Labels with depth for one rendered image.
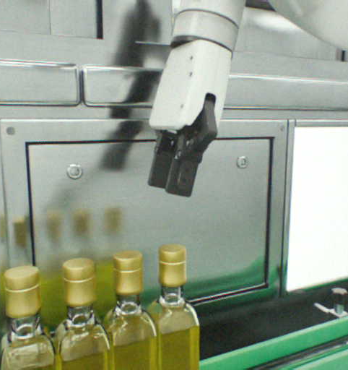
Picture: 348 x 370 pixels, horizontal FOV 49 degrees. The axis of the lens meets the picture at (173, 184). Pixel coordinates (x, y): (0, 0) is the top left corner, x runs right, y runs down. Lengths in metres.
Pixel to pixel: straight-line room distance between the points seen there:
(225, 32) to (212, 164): 0.25
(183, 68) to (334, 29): 0.17
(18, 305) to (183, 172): 0.22
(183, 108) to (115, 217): 0.23
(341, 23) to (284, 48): 0.31
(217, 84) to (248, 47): 0.31
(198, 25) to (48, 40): 0.22
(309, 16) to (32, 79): 0.35
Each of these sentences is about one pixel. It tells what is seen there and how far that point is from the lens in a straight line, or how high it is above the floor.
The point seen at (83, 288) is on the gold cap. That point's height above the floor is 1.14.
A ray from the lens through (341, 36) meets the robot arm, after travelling 0.47.
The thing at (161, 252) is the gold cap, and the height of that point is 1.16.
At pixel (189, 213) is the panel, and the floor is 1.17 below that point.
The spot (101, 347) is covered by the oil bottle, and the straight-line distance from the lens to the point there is 0.46.
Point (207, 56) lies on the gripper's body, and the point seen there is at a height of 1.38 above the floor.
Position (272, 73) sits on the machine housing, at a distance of 0.73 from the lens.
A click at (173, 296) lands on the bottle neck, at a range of 0.49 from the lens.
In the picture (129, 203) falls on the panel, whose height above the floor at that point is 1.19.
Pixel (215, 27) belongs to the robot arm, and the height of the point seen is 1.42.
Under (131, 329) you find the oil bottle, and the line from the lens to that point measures 0.47.
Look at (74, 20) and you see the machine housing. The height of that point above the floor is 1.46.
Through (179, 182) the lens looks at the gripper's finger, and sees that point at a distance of 0.42.
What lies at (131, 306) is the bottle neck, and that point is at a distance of 0.47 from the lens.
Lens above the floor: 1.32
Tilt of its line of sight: 9 degrees down
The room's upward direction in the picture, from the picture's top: straight up
